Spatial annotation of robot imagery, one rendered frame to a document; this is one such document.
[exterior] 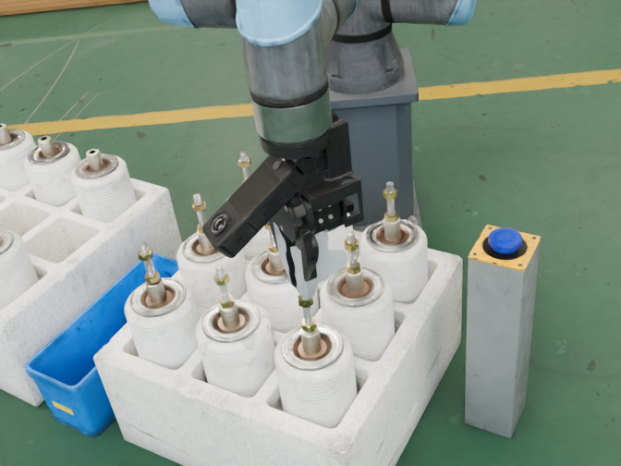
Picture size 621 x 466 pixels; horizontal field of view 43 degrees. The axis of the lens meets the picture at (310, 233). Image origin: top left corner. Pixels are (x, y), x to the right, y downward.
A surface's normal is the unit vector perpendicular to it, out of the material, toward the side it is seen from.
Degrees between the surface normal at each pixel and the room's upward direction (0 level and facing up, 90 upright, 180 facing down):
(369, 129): 90
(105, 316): 88
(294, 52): 90
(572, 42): 0
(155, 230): 90
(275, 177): 33
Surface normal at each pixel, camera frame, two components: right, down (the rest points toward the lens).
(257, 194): -0.56, -0.47
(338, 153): 0.48, 0.49
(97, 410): 0.86, 0.26
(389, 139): 0.00, 0.61
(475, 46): -0.11, -0.79
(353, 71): -0.19, 0.34
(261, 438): -0.48, 0.57
